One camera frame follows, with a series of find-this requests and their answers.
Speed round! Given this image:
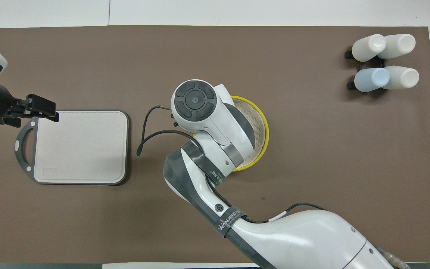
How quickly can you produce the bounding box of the yellow rimmed woven steamer lid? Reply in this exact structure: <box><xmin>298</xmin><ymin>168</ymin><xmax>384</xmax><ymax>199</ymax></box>
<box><xmin>192</xmin><ymin>95</ymin><xmax>270</xmax><ymax>172</ymax></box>

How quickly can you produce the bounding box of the white cutting board grey rim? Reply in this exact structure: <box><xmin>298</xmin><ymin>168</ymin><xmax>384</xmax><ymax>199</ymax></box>
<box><xmin>14</xmin><ymin>109</ymin><xmax>130</xmax><ymax>186</ymax></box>

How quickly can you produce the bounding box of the brown table mat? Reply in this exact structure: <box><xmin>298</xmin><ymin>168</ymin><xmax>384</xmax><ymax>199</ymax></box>
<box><xmin>0</xmin><ymin>25</ymin><xmax>430</xmax><ymax>264</ymax></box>

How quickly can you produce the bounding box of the black bottle rack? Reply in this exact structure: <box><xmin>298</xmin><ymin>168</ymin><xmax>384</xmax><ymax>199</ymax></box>
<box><xmin>345</xmin><ymin>47</ymin><xmax>387</xmax><ymax>92</ymax></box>

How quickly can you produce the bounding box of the pale blue plastic bottle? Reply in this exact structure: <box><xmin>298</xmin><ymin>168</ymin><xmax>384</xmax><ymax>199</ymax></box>
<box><xmin>354</xmin><ymin>68</ymin><xmax>390</xmax><ymax>93</ymax></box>

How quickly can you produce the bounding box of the white plastic bottle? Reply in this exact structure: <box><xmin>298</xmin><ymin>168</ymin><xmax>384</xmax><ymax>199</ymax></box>
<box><xmin>377</xmin><ymin>34</ymin><xmax>416</xmax><ymax>60</ymax></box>
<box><xmin>381</xmin><ymin>66</ymin><xmax>420</xmax><ymax>90</ymax></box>
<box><xmin>352</xmin><ymin>34</ymin><xmax>387</xmax><ymax>62</ymax></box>

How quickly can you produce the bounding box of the black Wanjeed velcro strap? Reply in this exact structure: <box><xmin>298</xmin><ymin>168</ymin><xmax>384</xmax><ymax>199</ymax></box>
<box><xmin>214</xmin><ymin>205</ymin><xmax>248</xmax><ymax>238</ymax></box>
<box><xmin>181</xmin><ymin>141</ymin><xmax>226</xmax><ymax>187</ymax></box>

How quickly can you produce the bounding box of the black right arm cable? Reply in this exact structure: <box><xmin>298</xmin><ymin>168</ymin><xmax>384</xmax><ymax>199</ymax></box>
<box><xmin>136</xmin><ymin>105</ymin><xmax>411</xmax><ymax>269</ymax></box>

